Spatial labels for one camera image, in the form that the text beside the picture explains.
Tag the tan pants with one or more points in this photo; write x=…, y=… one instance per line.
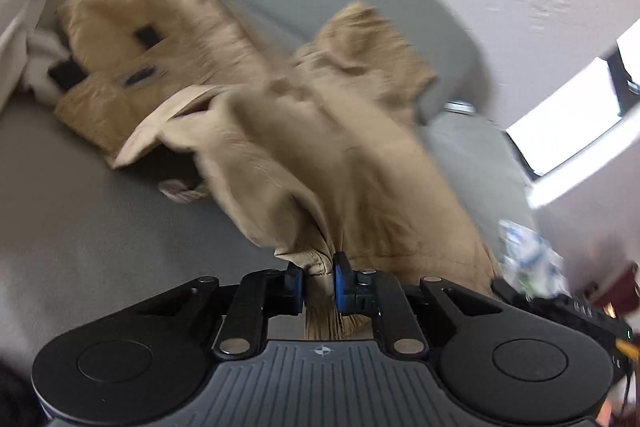
x=300, y=147

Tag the maroon object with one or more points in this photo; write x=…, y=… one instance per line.
x=622, y=289

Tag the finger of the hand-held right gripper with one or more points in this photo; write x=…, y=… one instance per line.
x=506, y=289

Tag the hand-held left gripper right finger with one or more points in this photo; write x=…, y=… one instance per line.
x=341, y=287

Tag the white cloth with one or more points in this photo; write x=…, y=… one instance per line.
x=20, y=2

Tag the crumpled clear plastic bag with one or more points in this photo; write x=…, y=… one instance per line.
x=532, y=257

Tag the grey sofa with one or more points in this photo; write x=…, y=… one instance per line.
x=100, y=247

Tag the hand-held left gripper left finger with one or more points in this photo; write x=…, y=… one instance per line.
x=296, y=289

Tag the bright window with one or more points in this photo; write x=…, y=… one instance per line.
x=560, y=132

